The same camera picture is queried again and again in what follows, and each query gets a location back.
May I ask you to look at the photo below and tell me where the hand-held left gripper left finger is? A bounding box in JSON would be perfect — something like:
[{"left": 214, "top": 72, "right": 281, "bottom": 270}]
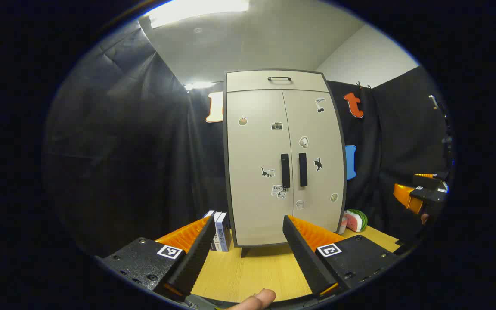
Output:
[{"left": 102, "top": 215, "right": 217, "bottom": 302}]

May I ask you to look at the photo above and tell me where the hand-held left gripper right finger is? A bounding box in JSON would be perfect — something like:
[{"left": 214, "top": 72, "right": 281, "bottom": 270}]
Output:
[{"left": 282, "top": 215, "right": 399, "bottom": 300}]

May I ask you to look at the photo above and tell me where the white cabinet door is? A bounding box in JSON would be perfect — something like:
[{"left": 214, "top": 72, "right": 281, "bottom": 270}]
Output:
[
  {"left": 226, "top": 90, "right": 294, "bottom": 247},
  {"left": 282, "top": 89, "right": 346, "bottom": 235}
]

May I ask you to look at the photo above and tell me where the white double-door shoe cabinet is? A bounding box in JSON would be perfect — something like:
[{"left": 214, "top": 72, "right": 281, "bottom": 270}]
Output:
[{"left": 223, "top": 69, "right": 347, "bottom": 258}]

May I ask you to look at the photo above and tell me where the watermelon slice toy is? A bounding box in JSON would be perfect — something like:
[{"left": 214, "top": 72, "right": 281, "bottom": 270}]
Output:
[{"left": 346, "top": 209, "right": 368, "bottom": 233}]

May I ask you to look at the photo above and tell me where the black backdrop cloth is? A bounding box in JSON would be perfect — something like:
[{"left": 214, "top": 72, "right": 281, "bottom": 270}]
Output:
[{"left": 43, "top": 22, "right": 452, "bottom": 259}]

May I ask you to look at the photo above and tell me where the ceiling light panel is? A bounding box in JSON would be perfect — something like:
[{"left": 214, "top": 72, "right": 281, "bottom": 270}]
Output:
[{"left": 145, "top": 0, "right": 251, "bottom": 29}]

